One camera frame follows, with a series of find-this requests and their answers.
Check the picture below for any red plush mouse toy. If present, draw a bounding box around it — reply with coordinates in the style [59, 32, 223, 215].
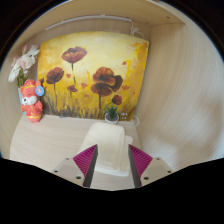
[19, 78, 45, 124]

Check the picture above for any light blue vase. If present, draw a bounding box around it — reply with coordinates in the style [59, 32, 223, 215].
[17, 87, 26, 114]

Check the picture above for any small plant in white pot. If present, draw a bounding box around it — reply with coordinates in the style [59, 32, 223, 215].
[104, 102, 120, 124]

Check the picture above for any white cable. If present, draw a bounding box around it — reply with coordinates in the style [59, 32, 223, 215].
[129, 21, 145, 128]

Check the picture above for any cream white towel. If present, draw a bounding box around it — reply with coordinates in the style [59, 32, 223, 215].
[77, 121, 134, 177]

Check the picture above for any pink and white flower bouquet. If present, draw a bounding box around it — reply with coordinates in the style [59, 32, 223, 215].
[7, 43, 41, 88]

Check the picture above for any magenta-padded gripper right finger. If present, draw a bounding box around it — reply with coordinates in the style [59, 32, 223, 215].
[128, 144, 174, 188]

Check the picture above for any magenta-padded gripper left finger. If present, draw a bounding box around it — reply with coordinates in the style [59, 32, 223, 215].
[51, 144, 99, 188]

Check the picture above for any poppy flower painting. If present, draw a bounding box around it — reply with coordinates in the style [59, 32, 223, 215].
[36, 31, 150, 120]

